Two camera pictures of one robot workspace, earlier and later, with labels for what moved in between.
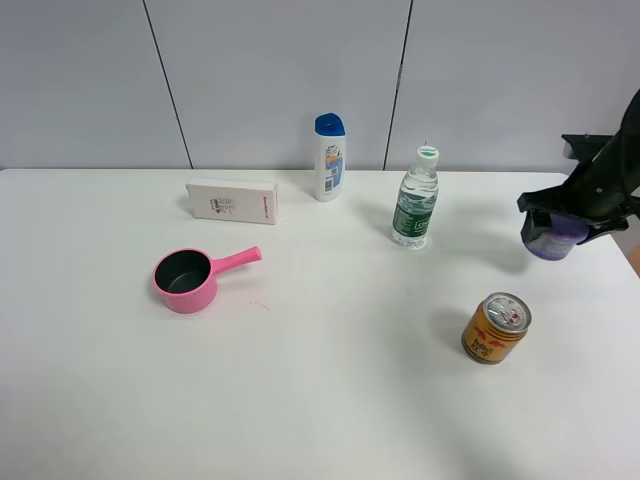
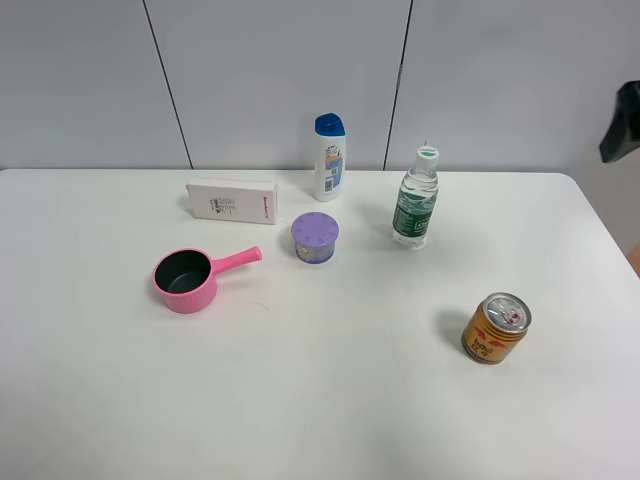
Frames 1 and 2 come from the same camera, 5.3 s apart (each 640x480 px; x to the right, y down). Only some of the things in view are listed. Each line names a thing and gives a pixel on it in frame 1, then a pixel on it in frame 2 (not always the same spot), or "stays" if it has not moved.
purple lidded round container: [562, 235] to [315, 235]
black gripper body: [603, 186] to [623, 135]
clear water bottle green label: [416, 200] stays
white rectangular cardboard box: [238, 201] stays
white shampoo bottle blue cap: [330, 157] stays
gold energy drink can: [497, 328] stays
